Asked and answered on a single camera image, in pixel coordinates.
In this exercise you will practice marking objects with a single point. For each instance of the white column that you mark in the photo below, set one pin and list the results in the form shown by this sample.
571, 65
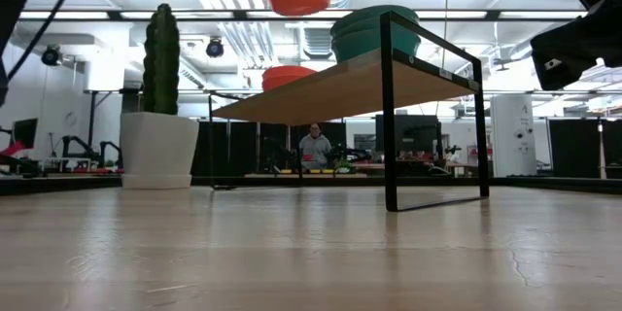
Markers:
510, 155

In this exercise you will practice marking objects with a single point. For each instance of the white hexagonal plant pot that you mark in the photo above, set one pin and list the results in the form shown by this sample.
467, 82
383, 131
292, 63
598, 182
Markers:
158, 150

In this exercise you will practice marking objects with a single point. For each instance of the person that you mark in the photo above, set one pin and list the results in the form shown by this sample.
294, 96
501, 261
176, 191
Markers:
316, 148

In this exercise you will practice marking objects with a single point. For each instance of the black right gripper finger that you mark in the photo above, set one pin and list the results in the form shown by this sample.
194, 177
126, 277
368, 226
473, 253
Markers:
559, 53

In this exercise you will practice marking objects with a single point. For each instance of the black partition panel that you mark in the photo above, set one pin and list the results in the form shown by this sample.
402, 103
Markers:
243, 148
576, 148

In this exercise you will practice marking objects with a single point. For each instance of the black metal table frame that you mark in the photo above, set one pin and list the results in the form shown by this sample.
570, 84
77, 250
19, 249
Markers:
73, 185

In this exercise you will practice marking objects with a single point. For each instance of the small black monitor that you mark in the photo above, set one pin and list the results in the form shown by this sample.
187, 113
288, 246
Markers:
25, 132

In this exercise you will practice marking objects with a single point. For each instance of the green cactus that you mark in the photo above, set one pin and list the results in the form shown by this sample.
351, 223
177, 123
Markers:
161, 58

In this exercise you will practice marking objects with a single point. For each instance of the wooden shelf riser black frame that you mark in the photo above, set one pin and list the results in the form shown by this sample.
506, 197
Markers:
340, 92

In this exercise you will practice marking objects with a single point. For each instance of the red object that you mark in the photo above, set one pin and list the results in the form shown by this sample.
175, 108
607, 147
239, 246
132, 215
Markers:
14, 148

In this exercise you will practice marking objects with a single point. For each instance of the black background robot arm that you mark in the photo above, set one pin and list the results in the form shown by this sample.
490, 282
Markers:
78, 146
111, 150

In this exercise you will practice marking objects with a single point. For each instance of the small green plant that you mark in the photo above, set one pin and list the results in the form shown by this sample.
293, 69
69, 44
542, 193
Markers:
343, 165

